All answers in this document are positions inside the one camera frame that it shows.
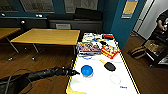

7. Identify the light wood gaming table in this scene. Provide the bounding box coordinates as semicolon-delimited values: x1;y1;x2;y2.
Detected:
65;31;141;94

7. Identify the small black object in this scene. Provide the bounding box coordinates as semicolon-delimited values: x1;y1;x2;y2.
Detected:
103;61;117;72

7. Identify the yellow wall sign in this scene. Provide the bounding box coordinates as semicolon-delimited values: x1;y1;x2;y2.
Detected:
121;0;139;20

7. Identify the white bowl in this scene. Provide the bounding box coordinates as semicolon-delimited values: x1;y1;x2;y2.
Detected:
82;32;98;43

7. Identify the long wooden table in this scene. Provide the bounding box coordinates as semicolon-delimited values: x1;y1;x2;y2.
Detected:
9;28;81;63

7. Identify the short wooden table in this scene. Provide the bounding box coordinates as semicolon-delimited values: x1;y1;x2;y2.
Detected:
0;27;22;54

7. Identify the small blue bowl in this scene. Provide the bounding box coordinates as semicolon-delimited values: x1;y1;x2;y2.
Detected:
80;64;95;80

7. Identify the dark framed window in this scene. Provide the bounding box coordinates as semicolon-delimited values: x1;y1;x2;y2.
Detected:
63;0;99;15
0;0;19;14
18;0;56;14

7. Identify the red black flat box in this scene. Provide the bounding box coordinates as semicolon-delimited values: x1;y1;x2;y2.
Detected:
102;33;115;40

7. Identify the brown backpack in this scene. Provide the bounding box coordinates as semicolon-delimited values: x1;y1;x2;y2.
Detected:
128;45;148;60

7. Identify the dark sofa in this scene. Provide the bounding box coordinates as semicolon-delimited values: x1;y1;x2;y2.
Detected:
46;7;104;33

